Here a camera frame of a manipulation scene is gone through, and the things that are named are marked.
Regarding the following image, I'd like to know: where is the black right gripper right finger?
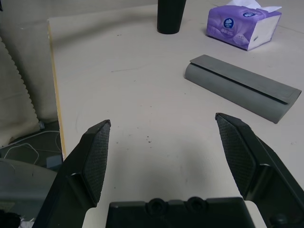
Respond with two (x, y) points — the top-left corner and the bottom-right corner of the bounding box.
(215, 113), (304, 228)

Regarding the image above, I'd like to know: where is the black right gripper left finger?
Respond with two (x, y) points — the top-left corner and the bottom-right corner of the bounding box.
(32, 119), (111, 228)

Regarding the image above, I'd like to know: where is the grey glasses case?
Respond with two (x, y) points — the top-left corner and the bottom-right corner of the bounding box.
(184, 54), (302, 124)

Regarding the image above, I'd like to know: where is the grey power adapter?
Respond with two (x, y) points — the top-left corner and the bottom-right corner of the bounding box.
(46, 155), (64, 168)

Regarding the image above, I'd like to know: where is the beige foam sheet zigzag edge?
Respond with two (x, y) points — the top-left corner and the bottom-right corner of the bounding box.
(0, 35), (40, 148)

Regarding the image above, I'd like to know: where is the purple tissue pack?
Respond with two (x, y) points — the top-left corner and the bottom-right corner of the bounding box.
(205, 0), (283, 52)

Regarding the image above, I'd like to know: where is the black plastic cup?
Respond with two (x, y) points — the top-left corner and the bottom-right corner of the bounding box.
(156, 0), (187, 36)

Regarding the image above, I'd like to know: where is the white floor cable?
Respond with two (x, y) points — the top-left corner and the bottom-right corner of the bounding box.
(4, 129), (61, 164)

